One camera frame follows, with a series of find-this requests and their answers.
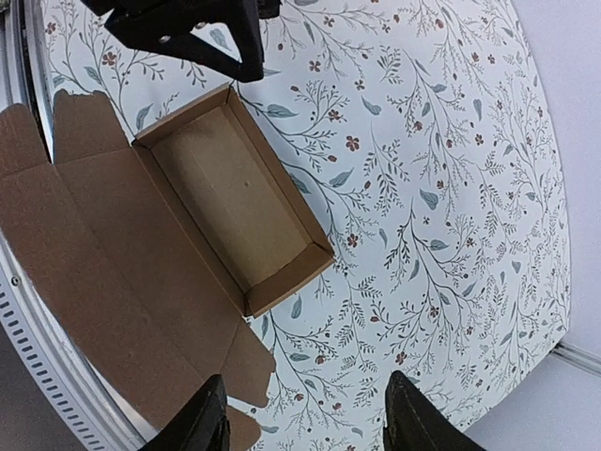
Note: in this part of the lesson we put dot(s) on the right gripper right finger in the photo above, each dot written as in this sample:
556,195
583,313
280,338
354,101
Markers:
414,423

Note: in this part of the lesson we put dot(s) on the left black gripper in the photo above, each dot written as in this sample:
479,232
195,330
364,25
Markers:
169,32

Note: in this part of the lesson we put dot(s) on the floral patterned table mat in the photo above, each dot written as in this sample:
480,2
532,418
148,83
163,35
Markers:
418,133

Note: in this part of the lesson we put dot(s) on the brown cardboard box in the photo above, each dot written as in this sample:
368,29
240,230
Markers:
153,252

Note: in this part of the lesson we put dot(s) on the aluminium front rail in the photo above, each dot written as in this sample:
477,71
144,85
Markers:
85,403

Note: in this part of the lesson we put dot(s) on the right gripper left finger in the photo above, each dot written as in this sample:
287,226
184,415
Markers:
201,424

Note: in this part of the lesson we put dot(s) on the right aluminium frame post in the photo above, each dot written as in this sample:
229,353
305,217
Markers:
579,358

